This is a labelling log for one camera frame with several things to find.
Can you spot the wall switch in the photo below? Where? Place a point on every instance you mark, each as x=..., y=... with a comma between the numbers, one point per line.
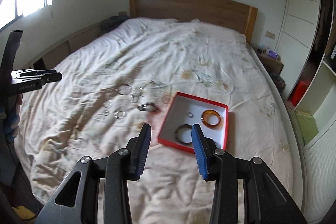
x=270, y=35

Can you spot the red jewelry box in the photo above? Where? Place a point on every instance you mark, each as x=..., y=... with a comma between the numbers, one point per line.
x=181, y=106

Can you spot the person's left hand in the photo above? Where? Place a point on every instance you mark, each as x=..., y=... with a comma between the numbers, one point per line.
x=17, y=106

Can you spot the red bag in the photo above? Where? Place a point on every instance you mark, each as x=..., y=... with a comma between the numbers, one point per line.
x=299, y=92

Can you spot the white open shelf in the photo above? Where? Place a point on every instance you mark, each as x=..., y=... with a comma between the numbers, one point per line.
x=317, y=98

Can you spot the green box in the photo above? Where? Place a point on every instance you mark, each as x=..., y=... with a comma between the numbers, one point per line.
x=307, y=124

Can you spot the hanging clothes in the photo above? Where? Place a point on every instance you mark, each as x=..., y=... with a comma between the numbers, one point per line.
x=324, y=16

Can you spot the purple tissue box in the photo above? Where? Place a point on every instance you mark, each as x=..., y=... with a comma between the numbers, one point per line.
x=272, y=54

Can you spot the thin silver bangle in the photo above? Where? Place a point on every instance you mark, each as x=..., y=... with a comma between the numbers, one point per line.
x=118, y=90

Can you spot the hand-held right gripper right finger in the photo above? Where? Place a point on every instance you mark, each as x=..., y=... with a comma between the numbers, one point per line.
x=199, y=153

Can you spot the wooden nightstand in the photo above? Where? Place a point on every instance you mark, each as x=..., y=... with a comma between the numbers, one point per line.
x=273, y=62

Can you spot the white louvred cabinet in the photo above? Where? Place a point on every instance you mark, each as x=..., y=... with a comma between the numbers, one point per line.
x=320, y=174

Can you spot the dark metal bangle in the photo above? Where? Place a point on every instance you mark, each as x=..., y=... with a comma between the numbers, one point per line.
x=179, y=133

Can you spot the dark bag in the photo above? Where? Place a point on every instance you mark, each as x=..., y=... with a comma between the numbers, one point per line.
x=111, y=22

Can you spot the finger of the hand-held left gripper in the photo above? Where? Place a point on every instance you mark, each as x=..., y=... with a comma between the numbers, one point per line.
x=36, y=71
x=52, y=77

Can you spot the low wooden cabinet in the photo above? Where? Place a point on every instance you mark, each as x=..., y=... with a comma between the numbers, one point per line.
x=68, y=43

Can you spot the amber bangle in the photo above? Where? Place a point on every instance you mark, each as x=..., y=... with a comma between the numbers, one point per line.
x=212, y=119

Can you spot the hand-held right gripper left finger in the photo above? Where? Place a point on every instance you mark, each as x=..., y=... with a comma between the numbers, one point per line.
x=143, y=150

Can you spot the white wardrobe door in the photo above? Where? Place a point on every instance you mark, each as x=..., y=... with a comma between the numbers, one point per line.
x=299, y=3

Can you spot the wall socket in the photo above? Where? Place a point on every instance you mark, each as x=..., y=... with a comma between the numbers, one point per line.
x=122, y=14

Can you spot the wooden headboard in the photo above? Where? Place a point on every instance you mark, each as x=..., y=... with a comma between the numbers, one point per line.
x=183, y=7

